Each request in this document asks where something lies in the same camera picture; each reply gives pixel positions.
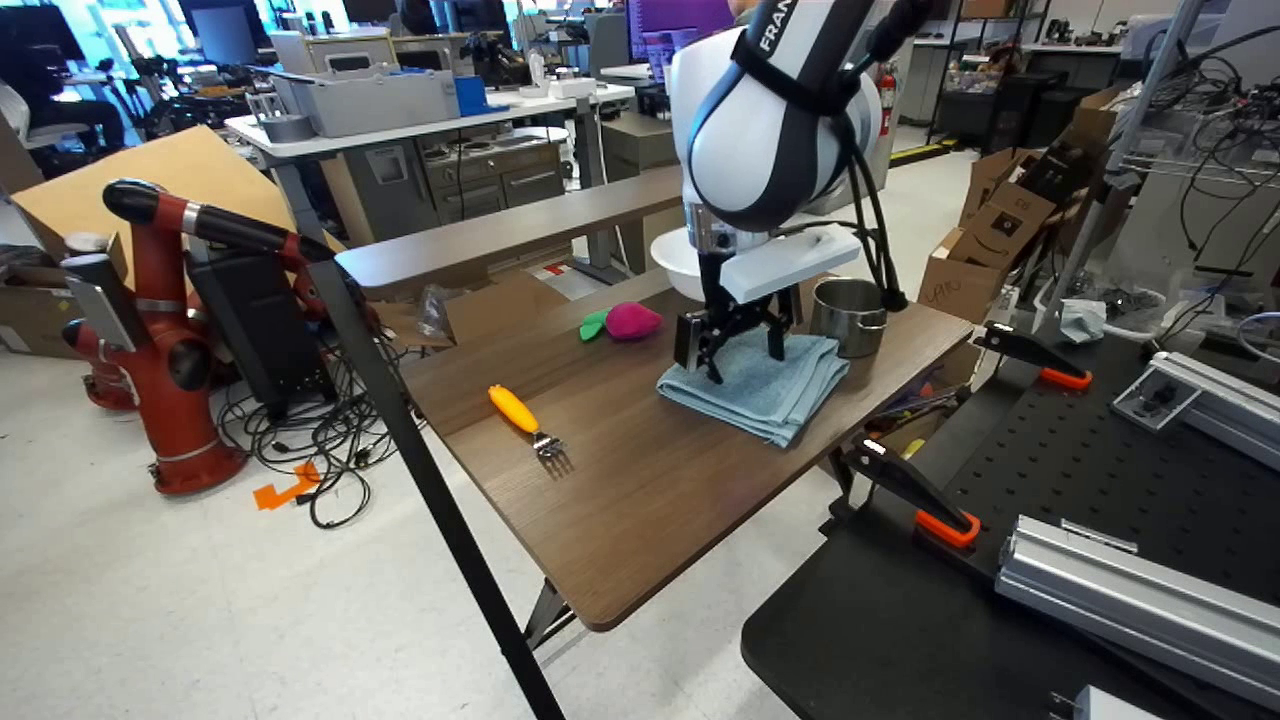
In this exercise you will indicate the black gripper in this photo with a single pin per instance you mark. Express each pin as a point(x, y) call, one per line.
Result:
point(723, 286)

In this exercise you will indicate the light blue towel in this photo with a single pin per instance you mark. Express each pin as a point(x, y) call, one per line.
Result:
point(775, 397)

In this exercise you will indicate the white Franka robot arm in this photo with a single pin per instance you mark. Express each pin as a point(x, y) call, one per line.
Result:
point(761, 121)

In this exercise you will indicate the white bowl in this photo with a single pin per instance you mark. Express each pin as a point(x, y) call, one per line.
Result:
point(675, 267)

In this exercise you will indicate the pink and green toy vegetable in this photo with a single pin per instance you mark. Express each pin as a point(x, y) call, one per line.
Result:
point(628, 321)

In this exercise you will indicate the steel pot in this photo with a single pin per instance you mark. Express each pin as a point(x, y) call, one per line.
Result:
point(851, 329)

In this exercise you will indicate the white paper sheet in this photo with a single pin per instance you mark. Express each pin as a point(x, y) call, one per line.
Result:
point(569, 276)

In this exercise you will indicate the black orange clamp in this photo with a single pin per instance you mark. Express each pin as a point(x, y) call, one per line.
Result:
point(1033, 359)
point(915, 489)

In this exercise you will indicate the brown cardboard box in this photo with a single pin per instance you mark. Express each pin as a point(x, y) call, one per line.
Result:
point(1021, 204)
point(961, 280)

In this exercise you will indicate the wooden table shelf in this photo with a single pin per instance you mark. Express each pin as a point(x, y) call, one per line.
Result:
point(507, 230)

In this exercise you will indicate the purple screen monitor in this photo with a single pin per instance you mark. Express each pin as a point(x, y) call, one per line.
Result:
point(676, 23)

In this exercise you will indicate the grey desk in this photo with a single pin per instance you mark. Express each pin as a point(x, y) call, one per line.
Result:
point(442, 166)

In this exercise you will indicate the white crumpled cloth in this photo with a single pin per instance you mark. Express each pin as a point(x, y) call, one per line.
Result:
point(1081, 321)

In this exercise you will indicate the black perforated board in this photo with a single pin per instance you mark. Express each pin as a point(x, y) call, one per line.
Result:
point(935, 625)

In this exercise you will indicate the orange floor tape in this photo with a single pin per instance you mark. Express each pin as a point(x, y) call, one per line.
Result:
point(284, 493)

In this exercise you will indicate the black computer case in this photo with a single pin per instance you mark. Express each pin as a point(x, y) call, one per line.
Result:
point(254, 326)

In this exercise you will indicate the red Sawyer robot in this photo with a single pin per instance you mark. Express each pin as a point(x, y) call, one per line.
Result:
point(174, 401)

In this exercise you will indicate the yellow cardboard sheet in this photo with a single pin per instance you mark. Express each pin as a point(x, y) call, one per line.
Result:
point(163, 180)

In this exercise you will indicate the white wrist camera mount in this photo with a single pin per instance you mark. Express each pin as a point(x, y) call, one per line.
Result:
point(792, 263)

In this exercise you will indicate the black table frame leg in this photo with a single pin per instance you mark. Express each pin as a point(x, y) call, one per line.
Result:
point(414, 454)

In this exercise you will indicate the aluminium extrusion rail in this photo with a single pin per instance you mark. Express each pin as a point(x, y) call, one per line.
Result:
point(1132, 594)
point(1221, 406)

